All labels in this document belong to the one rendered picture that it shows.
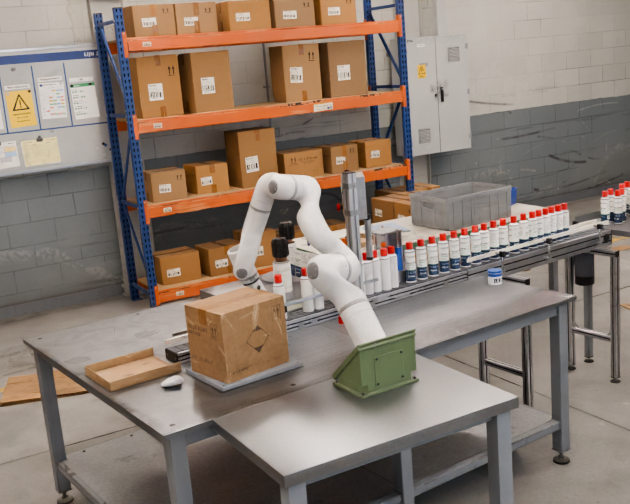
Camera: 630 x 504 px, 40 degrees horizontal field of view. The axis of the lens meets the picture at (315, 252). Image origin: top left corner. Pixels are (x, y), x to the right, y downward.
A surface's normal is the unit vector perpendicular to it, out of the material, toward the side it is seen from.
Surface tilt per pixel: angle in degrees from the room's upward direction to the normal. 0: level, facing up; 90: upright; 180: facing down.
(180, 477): 90
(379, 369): 90
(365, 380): 90
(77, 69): 90
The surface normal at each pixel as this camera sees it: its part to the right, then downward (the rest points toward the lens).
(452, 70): 0.49, 0.15
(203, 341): -0.74, 0.21
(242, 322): 0.66, 0.11
